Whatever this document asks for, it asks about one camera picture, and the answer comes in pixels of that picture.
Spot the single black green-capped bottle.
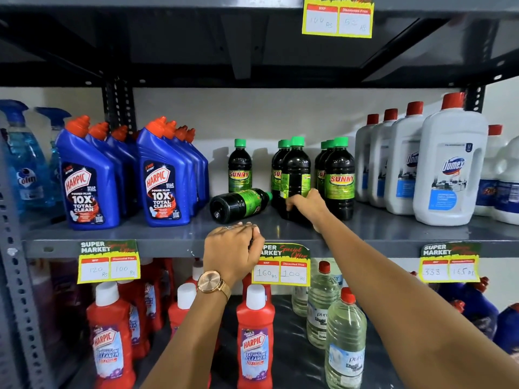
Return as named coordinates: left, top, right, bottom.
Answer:
left=279, top=136, right=312, bottom=224

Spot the person's left hand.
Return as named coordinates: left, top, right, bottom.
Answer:
left=203, top=221, right=266, bottom=287

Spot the group of red bathroom cleaners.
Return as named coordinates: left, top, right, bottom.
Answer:
left=86, top=257, right=276, bottom=389

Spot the group of black green-capped bottles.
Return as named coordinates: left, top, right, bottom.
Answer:
left=209, top=137, right=356, bottom=225

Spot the yellow green price tag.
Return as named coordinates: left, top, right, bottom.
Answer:
left=419, top=242, right=482, bottom=284
left=252, top=243, right=311, bottom=287
left=302, top=0, right=374, bottom=39
left=77, top=240, right=141, bottom=285

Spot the rose gold wristwatch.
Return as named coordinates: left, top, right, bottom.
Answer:
left=197, top=271, right=232, bottom=303

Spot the white bottle dark blue label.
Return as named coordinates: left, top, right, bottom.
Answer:
left=474, top=125, right=506, bottom=217
left=492, top=135, right=519, bottom=226

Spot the grey metal shelf rack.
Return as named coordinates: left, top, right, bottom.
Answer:
left=0, top=0, right=519, bottom=389

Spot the clear red-capped liquid bottle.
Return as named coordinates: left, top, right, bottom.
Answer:
left=325, top=287, right=367, bottom=389
left=291, top=285, right=310, bottom=318
left=307, top=261, right=342, bottom=350

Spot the row of blue toilet cleaners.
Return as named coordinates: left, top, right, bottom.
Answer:
left=55, top=115, right=210, bottom=231

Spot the white red-capped cleaner bottle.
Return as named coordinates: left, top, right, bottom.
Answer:
left=384, top=101, right=425, bottom=215
left=355, top=113, right=380, bottom=203
left=413, top=92, right=489, bottom=227
left=368, top=109, right=400, bottom=209

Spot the person's left forearm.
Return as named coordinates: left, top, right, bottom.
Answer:
left=141, top=288, right=231, bottom=389

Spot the person's right hand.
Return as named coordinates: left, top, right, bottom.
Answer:
left=285, top=189, right=332, bottom=232

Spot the blue glass cleaner spray bottle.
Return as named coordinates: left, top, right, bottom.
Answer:
left=34, top=107, right=72, bottom=196
left=0, top=100, right=56, bottom=212

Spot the person's right forearm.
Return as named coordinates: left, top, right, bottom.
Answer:
left=313, top=213, right=519, bottom=389

